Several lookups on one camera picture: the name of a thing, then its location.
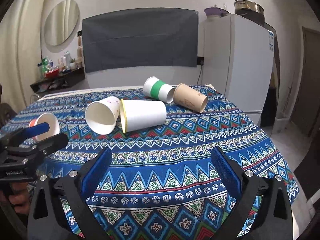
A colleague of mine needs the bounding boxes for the dark grey cloth covered screen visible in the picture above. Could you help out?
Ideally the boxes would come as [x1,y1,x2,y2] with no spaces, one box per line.
[82,8,199,73]

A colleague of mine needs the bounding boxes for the white refrigerator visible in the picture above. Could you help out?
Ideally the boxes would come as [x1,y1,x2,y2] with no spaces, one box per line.
[202,14,275,124]

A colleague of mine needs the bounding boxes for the brown door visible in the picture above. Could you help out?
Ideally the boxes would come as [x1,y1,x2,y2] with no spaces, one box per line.
[291,27,319,137]

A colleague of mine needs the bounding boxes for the white cup yellow rim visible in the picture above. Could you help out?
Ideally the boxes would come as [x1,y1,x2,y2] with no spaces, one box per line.
[120,99,167,133]

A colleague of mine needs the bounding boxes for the black wall shelf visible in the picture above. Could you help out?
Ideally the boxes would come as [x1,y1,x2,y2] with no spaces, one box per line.
[30,68,85,96]

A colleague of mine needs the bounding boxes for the small potted plant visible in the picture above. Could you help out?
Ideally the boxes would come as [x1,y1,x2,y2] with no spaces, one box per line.
[70,59,76,70]

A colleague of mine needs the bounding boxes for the person's left hand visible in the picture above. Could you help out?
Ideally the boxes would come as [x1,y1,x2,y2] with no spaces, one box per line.
[1,182,30,215]

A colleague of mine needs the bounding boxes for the red and white paper cup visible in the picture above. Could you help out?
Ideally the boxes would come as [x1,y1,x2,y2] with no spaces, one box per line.
[28,112,60,141]

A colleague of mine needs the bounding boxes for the red bowl on shelf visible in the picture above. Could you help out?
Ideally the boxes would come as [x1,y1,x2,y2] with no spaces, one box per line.
[45,68,60,79]

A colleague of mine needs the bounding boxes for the steel cooking pot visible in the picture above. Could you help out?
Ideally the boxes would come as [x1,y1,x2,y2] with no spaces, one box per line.
[234,0,264,15]

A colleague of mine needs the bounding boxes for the purple bowl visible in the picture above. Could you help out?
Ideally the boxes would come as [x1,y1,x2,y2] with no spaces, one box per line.
[204,7,229,18]

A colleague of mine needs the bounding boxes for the black power cable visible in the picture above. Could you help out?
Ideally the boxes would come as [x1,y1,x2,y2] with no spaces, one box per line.
[196,56,205,85]

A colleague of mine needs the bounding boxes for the plain white paper cup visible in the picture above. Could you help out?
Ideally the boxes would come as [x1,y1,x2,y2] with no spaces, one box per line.
[85,96,120,135]

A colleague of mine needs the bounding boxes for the green bottle on shelf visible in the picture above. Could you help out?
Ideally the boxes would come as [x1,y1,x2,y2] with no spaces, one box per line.
[41,57,51,77]

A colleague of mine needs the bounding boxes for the white bottle on shelf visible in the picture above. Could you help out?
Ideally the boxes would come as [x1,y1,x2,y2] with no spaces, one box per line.
[64,50,71,69]

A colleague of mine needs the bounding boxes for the oval wall mirror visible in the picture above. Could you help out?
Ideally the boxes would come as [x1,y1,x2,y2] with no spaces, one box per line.
[44,0,80,46]

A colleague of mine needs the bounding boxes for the white cup green band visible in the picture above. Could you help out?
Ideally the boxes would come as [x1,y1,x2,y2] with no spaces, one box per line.
[143,76,175,103]

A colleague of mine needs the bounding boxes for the blue patterned tablecloth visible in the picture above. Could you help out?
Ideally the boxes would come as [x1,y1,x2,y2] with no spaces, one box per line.
[1,85,299,239]

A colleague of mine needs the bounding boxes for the brown kraft paper cup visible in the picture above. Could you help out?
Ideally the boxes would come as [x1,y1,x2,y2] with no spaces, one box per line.
[174,83,208,113]

